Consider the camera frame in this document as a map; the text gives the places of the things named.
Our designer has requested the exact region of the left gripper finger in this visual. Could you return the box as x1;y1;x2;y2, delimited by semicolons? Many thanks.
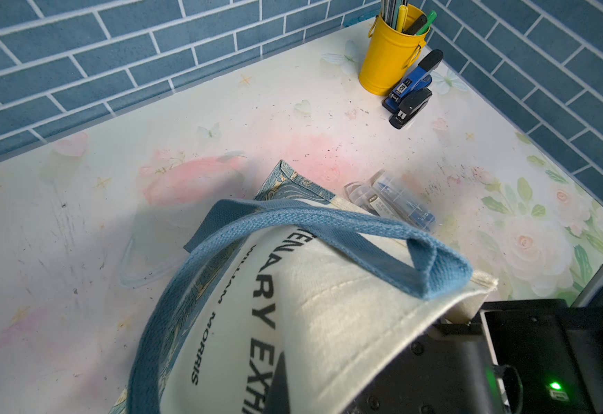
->
263;353;290;414

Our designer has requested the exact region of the cream canvas tote bag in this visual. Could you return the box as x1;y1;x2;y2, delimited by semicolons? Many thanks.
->
113;162;498;413

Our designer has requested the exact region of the clear compass set case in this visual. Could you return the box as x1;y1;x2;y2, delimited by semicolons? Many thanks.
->
344;182;400;219

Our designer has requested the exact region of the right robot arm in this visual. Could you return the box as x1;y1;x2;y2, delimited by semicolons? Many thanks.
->
346;266;603;413

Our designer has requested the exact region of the black stapler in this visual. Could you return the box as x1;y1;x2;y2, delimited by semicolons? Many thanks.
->
389;87;432;129

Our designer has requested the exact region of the blue stapler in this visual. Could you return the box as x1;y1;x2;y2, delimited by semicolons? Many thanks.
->
382;49;444;113

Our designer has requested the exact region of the yellow pen holder cup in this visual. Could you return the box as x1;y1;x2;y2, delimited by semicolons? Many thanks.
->
358;16;427;96

